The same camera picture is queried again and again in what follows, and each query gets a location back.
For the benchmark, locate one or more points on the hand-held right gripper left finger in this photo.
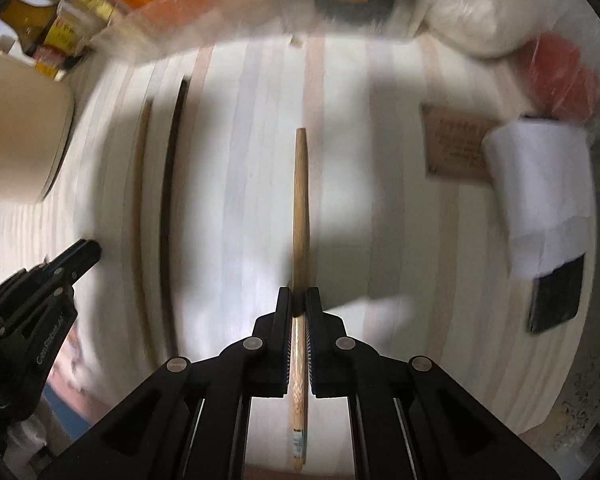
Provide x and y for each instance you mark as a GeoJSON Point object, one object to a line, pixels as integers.
{"type": "Point", "coordinates": [285, 350]}

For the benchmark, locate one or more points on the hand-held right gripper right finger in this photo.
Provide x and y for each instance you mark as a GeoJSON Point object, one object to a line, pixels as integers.
{"type": "Point", "coordinates": [316, 350]}

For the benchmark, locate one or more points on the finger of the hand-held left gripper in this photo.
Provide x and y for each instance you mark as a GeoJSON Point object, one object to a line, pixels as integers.
{"type": "Point", "coordinates": [77, 257]}

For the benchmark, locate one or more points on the cream cylindrical utensil holder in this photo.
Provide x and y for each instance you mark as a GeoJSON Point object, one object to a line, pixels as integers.
{"type": "Point", "coordinates": [15, 135]}

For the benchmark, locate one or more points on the black chopstick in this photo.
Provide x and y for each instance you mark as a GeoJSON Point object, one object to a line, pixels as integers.
{"type": "Point", "coordinates": [169, 210]}

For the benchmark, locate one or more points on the cat print striped tablecloth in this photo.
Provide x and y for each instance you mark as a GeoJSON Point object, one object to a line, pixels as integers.
{"type": "Point", "coordinates": [380, 260]}

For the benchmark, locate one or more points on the brown glass bottle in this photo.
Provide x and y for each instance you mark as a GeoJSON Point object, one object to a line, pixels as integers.
{"type": "Point", "coordinates": [27, 25]}

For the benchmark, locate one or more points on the yellow label packet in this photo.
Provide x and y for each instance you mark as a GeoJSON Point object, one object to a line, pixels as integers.
{"type": "Point", "coordinates": [72, 15]}

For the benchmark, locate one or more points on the black rectangular sponge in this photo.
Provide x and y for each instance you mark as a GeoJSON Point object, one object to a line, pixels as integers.
{"type": "Point", "coordinates": [555, 295]}

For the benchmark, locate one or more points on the small brown card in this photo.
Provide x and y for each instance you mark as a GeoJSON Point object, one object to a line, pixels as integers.
{"type": "Point", "coordinates": [455, 145]}

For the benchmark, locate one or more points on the white folded paper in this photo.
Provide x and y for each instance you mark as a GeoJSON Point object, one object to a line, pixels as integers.
{"type": "Point", "coordinates": [540, 195]}

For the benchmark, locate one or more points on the red plastic bag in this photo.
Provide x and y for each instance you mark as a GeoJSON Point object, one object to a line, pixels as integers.
{"type": "Point", "coordinates": [565, 77]}

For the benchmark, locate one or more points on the white plastic bag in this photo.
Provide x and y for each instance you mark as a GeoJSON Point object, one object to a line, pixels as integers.
{"type": "Point", "coordinates": [480, 12]}

